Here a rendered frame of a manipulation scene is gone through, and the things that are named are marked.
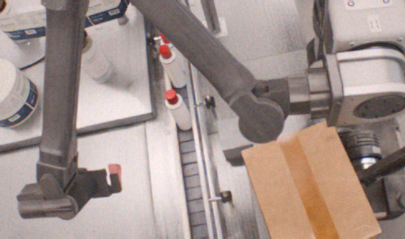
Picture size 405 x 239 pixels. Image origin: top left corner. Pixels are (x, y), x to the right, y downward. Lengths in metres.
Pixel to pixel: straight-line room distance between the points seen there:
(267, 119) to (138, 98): 0.83
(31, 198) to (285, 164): 0.56
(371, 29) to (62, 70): 0.51
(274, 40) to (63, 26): 0.96
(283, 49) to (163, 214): 0.70
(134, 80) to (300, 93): 0.89
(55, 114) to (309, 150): 0.58
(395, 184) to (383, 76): 1.27
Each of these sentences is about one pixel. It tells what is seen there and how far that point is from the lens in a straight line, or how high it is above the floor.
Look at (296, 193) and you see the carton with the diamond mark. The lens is 0.99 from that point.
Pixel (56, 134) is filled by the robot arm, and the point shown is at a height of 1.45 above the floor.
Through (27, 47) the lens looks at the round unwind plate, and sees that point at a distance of 1.76.
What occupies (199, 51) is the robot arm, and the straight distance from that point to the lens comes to 0.66.
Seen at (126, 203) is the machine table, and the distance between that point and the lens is 1.38.
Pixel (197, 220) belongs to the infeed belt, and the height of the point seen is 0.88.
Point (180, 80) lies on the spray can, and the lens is 1.37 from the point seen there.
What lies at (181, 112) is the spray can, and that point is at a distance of 1.23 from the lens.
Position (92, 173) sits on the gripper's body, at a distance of 0.95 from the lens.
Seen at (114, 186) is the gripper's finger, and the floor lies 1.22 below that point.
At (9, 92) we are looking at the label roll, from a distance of 1.50.
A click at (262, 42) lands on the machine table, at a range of 1.52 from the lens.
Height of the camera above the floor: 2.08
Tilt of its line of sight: 63 degrees down
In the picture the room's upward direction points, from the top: 12 degrees counter-clockwise
